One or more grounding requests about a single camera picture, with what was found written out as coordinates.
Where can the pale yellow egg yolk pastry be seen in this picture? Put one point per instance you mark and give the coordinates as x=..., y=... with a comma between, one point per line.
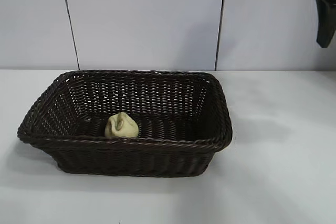
x=126, y=129

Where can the dark brown wicker basket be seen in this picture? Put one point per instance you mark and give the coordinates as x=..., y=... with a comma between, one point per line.
x=131, y=155

